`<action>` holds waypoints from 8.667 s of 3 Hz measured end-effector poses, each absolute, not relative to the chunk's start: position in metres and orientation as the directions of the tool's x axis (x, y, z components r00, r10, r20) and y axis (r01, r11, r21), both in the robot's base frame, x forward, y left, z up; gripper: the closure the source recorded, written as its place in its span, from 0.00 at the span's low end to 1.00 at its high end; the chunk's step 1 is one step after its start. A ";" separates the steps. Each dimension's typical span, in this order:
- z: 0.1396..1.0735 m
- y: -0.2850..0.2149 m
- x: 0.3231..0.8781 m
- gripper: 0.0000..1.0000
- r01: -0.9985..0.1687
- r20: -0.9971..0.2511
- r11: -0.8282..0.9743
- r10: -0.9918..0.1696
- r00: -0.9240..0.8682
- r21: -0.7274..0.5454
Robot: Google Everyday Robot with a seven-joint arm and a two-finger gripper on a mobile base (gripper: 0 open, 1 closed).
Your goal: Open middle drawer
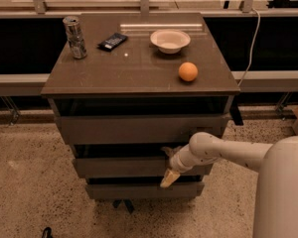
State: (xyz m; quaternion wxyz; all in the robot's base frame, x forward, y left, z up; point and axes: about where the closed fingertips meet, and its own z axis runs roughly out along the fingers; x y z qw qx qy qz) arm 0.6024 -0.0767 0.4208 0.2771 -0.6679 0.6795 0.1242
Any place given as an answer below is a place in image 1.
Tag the white bowl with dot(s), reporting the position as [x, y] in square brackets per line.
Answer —
[170, 41]

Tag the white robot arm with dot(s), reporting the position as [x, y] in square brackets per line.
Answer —
[276, 201]

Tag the grey top drawer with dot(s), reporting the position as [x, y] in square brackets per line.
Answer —
[84, 130]

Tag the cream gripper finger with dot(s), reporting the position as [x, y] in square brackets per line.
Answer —
[169, 177]
[170, 152]

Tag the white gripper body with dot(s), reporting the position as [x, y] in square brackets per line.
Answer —
[176, 163]

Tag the grey drawer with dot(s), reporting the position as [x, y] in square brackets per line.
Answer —
[109, 168]
[84, 130]
[144, 190]

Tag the grey bottom drawer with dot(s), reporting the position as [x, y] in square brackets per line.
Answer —
[144, 190]

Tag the small black floor object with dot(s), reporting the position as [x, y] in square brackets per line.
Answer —
[47, 233]

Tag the grey drawer cabinet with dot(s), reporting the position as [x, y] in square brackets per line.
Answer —
[136, 79]

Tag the silver drink can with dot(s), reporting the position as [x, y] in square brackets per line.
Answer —
[75, 37]

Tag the orange fruit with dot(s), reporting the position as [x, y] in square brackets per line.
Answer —
[188, 71]

